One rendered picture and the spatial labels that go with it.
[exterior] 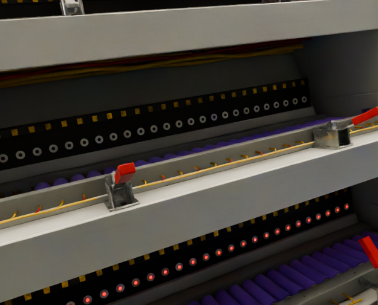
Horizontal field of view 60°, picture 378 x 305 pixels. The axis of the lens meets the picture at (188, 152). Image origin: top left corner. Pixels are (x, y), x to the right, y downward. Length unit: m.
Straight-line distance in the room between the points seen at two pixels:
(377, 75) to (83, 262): 0.49
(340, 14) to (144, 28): 0.28
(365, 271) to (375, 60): 0.31
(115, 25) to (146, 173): 0.16
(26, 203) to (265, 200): 0.24
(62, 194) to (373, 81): 0.48
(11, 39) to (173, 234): 0.24
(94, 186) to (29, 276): 0.10
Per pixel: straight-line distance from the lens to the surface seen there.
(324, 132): 0.44
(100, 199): 0.34
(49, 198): 0.35
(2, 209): 0.35
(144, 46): 0.38
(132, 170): 0.25
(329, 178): 0.41
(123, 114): 0.49
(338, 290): 0.47
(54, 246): 0.30
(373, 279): 0.51
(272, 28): 0.46
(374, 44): 0.60
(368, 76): 0.60
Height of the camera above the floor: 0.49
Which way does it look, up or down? 11 degrees up
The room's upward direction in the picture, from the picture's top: 17 degrees counter-clockwise
